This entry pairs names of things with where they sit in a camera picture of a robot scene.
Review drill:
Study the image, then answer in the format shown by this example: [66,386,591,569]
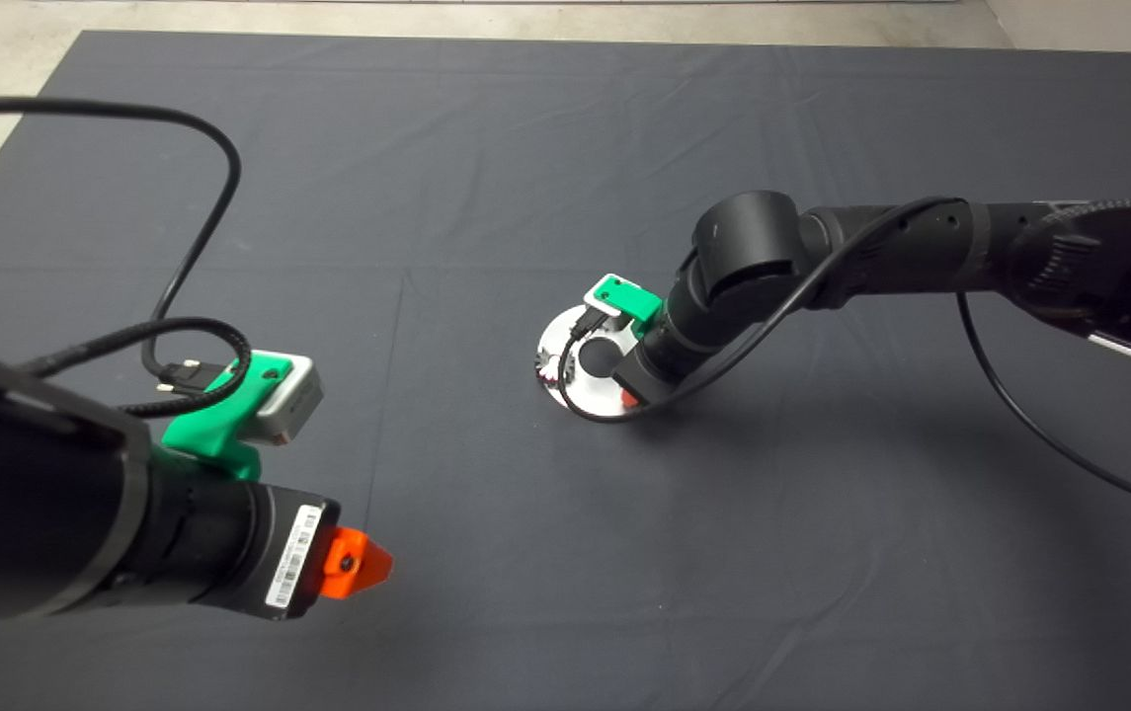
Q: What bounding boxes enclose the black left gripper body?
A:
[244,484,341,621]

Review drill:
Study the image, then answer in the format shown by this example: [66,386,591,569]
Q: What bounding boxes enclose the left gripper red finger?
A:
[320,528,395,600]

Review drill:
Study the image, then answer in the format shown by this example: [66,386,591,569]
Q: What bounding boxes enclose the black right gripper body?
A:
[612,344,699,408]

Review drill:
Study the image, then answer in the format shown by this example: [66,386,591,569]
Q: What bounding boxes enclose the small steel bevel gear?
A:
[534,346,576,391]

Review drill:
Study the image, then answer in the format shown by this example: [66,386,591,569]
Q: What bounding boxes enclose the round metal plate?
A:
[535,306,647,423]

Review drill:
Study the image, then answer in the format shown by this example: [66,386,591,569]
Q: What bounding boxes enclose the dark grey table cloth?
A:
[0,30,1131,711]

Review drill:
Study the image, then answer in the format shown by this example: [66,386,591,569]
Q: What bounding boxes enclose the green right camera mount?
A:
[593,276,665,327]

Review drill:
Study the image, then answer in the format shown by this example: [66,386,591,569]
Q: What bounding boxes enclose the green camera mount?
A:
[162,353,291,482]
[593,276,665,327]

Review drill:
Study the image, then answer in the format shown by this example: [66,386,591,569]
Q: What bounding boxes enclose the green left camera mount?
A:
[162,353,291,482]

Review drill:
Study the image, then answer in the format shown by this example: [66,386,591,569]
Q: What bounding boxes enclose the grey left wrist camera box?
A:
[251,355,324,442]

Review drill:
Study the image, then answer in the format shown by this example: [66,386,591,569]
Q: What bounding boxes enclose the braided black left arm cable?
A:
[27,316,255,418]

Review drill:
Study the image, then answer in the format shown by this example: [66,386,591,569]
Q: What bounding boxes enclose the thin black left camera cable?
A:
[0,97,242,391]

